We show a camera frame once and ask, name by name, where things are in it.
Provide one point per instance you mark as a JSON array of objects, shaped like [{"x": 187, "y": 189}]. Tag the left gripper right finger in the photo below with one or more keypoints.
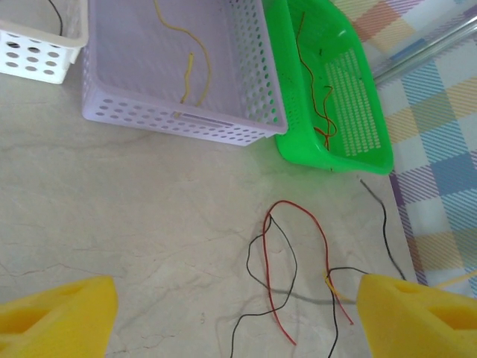
[{"x": 421, "y": 324}]

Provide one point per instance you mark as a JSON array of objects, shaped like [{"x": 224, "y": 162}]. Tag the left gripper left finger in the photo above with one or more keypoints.
[{"x": 56, "y": 324}]

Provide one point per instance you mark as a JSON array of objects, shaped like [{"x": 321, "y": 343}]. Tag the green plastic basket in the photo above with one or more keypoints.
[{"x": 357, "y": 112}]

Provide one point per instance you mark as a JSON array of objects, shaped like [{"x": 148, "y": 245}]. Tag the white perforated plastic basket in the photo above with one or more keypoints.
[{"x": 37, "y": 63}]

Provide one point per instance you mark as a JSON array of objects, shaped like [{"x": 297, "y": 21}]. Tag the lilac perforated plastic basket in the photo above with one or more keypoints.
[{"x": 141, "y": 67}]

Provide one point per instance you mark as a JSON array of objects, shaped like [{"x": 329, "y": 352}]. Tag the aluminium frame post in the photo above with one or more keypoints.
[{"x": 428, "y": 50}]

